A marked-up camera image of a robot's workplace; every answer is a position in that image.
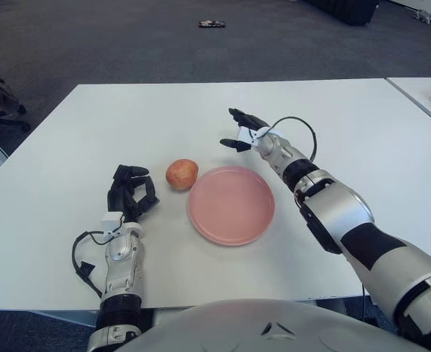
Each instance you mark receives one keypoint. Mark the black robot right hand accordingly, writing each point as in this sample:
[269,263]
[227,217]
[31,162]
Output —
[250,120]

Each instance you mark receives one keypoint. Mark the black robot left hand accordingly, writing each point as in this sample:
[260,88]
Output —
[127,196]

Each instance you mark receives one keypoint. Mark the red yellow apple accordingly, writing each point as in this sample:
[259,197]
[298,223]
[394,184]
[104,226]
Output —
[182,174]

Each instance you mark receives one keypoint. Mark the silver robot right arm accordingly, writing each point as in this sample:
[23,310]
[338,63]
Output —
[340,216]

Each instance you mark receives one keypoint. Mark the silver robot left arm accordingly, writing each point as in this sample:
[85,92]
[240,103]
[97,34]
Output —
[122,256]

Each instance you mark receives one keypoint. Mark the pink round plate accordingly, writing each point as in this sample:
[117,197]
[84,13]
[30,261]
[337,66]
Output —
[231,205]

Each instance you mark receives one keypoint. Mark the small dark floor object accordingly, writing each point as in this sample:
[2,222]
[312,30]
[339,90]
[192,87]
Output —
[212,24]

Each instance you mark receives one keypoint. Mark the black box furniture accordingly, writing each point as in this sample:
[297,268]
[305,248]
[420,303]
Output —
[342,11]

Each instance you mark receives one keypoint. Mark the grey robot torso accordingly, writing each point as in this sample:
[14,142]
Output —
[256,326]

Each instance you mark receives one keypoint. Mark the grey floor clutter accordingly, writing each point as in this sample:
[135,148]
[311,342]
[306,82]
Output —
[425,16]

